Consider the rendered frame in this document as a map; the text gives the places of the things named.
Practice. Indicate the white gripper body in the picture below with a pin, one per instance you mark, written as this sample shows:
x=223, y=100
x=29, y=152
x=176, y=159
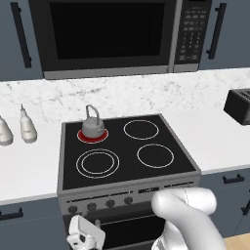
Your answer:
x=87, y=228

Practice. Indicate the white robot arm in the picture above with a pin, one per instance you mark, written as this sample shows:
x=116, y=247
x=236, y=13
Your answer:
x=187, y=211

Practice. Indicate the black stove knob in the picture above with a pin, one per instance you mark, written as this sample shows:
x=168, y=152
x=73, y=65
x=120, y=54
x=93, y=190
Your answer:
x=72, y=209
x=128, y=200
x=91, y=206
x=110, y=203

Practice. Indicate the steel stove with black hob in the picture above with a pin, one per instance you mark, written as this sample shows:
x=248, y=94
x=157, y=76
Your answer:
x=130, y=162

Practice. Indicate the black oven door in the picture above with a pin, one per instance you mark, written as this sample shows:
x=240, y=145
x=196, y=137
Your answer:
x=130, y=232

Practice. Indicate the grey-blue drawer front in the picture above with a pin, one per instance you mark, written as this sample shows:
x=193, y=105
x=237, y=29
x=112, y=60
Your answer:
x=29, y=228
x=224, y=201

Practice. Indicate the grey metal kettle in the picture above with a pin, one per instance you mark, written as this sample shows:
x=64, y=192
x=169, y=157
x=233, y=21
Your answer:
x=93, y=126

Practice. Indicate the white squat bottle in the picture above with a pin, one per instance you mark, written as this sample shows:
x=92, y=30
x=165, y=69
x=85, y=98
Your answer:
x=4, y=132

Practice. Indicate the black and steel microwave oven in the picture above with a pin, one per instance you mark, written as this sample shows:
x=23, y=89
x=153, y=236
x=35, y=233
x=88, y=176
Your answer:
x=107, y=32

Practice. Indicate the black toaster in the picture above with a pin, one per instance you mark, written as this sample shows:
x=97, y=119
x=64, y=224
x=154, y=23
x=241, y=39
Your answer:
x=240, y=107

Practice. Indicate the grey-blue wall cupboard door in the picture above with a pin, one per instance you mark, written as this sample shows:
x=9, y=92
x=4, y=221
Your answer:
x=8, y=39
x=234, y=32

